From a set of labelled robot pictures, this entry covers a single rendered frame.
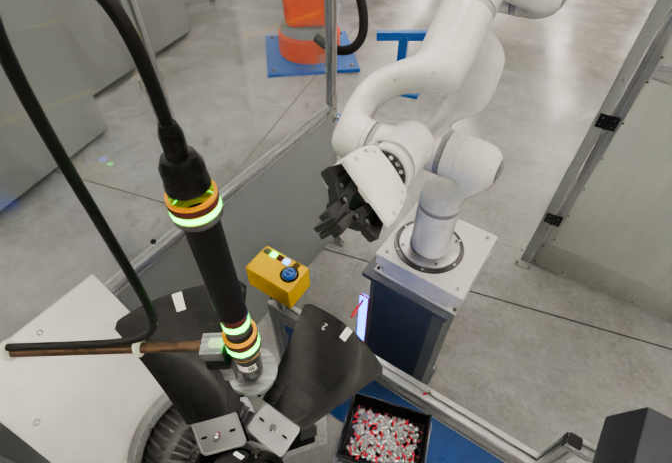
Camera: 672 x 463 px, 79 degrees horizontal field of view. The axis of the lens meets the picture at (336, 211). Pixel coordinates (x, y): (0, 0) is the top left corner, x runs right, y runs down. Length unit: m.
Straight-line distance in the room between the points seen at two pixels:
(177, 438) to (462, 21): 0.88
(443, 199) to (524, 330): 1.51
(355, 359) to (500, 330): 1.60
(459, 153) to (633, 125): 1.25
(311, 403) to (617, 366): 1.98
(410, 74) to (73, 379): 0.82
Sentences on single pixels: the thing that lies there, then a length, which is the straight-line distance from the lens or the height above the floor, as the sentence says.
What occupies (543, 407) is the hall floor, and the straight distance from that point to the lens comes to 2.37.
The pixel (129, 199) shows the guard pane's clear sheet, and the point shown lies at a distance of 1.32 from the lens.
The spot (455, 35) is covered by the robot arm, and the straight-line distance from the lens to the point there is 0.70.
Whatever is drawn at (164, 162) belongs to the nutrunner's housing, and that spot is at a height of 1.85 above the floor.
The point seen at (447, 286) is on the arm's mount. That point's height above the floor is 1.02.
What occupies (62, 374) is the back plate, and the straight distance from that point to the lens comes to 0.97.
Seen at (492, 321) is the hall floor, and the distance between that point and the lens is 2.49.
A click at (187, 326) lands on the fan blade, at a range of 0.78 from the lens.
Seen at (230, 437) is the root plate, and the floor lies 1.25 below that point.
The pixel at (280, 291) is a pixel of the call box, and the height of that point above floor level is 1.05.
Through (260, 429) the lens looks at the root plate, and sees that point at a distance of 0.91.
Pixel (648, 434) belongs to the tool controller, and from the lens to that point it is 1.00.
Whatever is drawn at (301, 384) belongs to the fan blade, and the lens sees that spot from 0.91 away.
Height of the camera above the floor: 2.04
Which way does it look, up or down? 46 degrees down
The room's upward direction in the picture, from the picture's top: straight up
